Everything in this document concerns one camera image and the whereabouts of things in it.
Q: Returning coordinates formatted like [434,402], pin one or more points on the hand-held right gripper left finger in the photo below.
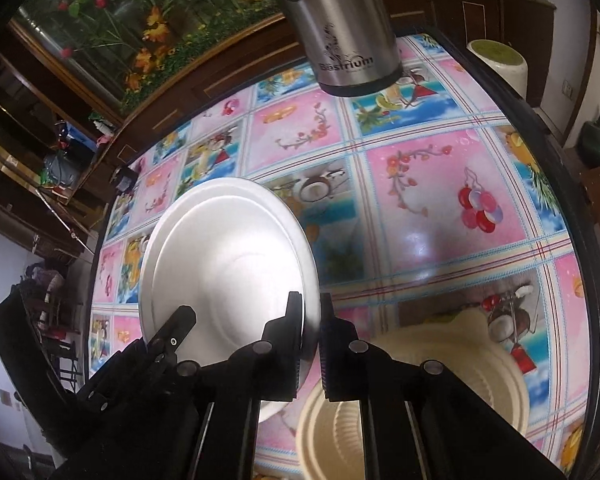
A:
[294,330]

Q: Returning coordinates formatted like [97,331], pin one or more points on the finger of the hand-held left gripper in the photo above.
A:
[172,335]

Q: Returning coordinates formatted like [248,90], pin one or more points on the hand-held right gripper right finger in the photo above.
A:
[326,360]

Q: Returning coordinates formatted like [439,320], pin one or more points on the white plate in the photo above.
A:
[220,260]

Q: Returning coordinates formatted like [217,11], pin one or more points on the beige plastic bowl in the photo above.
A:
[480,375]

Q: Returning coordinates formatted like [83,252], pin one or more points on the small black device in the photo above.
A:
[124,180]

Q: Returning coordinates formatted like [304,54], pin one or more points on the printed tablecloth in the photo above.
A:
[430,210]

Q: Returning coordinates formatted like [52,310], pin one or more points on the wooden cabinet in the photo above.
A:
[25,110]

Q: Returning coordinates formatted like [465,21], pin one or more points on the flower picture panel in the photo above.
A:
[145,25]

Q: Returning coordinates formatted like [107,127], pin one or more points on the stainless steel thermos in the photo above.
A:
[340,20]

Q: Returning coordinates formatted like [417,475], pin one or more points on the white plastic stool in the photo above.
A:
[500,62]

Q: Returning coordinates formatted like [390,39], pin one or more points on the dark green vase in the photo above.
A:
[599,137]

